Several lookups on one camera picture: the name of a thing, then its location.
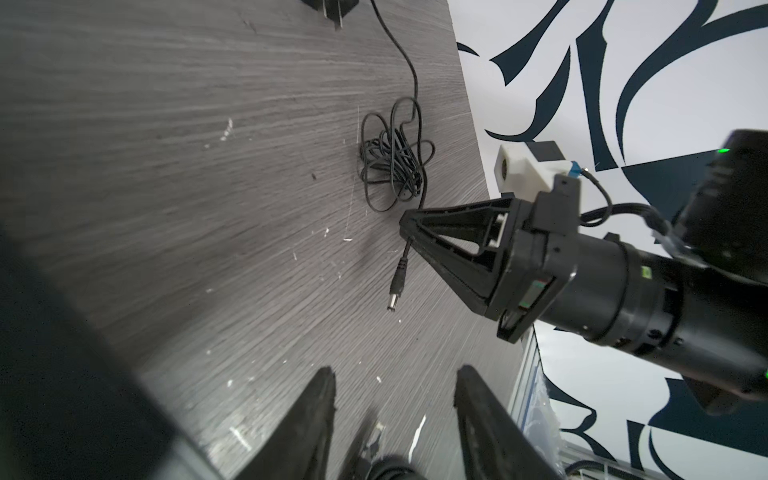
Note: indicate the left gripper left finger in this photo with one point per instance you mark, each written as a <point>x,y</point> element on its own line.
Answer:
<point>300,445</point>

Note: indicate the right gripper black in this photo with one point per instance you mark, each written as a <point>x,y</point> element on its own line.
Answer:
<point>507,259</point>

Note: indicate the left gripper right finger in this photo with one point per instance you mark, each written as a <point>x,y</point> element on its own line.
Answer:
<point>493,447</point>

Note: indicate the black wall power adapter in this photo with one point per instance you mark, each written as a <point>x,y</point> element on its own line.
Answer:
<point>333,10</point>

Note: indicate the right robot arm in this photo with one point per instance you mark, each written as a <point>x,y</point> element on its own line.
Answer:
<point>688,294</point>

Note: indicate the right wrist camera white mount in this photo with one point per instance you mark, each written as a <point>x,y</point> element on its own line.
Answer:
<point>526,168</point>

